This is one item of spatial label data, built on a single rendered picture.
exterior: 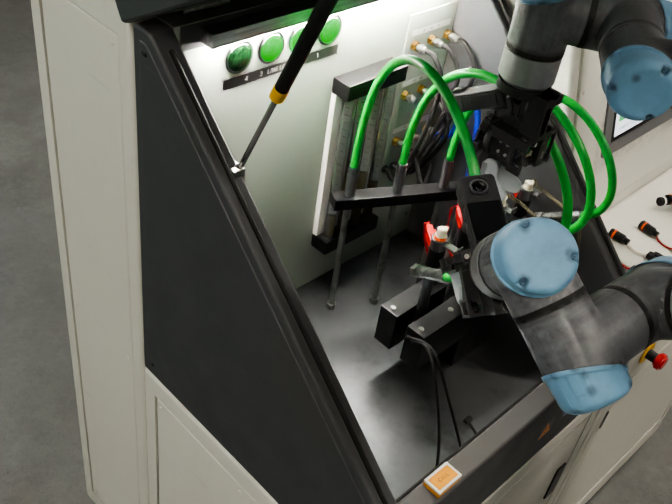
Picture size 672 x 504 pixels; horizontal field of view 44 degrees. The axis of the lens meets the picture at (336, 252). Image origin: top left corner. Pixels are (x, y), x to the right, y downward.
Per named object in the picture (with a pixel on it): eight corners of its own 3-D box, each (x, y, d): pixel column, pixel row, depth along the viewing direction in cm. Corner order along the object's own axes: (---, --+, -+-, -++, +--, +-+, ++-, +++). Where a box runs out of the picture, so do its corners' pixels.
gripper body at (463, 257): (458, 319, 103) (478, 317, 91) (445, 250, 104) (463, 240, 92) (519, 308, 103) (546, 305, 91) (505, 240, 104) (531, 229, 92)
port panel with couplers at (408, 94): (393, 173, 160) (424, 22, 141) (380, 165, 162) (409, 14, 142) (436, 152, 168) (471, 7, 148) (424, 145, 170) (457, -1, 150)
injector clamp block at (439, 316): (408, 398, 146) (424, 337, 137) (367, 364, 151) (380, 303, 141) (520, 316, 166) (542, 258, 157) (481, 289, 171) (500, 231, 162)
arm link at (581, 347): (673, 365, 81) (621, 264, 82) (605, 415, 75) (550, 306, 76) (613, 378, 88) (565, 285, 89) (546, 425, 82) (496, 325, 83)
